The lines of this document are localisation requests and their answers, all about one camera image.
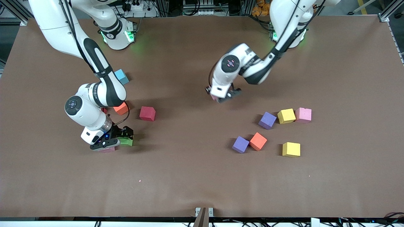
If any orange foam block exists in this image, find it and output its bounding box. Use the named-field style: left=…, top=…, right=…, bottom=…
left=249, top=132, right=268, bottom=151
left=113, top=102, right=130, bottom=116

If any aluminium frame profile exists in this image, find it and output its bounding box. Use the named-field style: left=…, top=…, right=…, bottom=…
left=377, top=0, right=404, bottom=22
left=6, top=0, right=35, bottom=26

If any yellow foam block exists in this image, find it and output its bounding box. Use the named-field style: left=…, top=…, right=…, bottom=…
left=282, top=142, right=301, bottom=158
left=277, top=108, right=296, bottom=125

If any small metal bracket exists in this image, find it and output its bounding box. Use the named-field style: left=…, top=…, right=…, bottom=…
left=195, top=207, right=214, bottom=217

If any white ribbed device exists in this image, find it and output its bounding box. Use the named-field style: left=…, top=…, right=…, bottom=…
left=182, top=0, right=216, bottom=16

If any blue foam block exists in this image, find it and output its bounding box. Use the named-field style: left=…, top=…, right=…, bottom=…
left=114, top=69, right=130, bottom=85

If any orange snack bag pile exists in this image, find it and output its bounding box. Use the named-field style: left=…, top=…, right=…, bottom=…
left=252, top=0, right=272, bottom=17

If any purple foam block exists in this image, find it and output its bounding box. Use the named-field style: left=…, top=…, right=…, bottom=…
left=232, top=136, right=250, bottom=154
left=258, top=111, right=277, bottom=130

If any grey metal rod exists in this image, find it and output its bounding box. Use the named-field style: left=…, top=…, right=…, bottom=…
left=347, top=0, right=379, bottom=15

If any dented pink foam block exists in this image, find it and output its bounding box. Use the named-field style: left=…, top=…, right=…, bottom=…
left=295, top=107, right=312, bottom=124

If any white power strip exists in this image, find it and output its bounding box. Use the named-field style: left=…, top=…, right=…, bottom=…
left=122, top=0, right=158, bottom=18

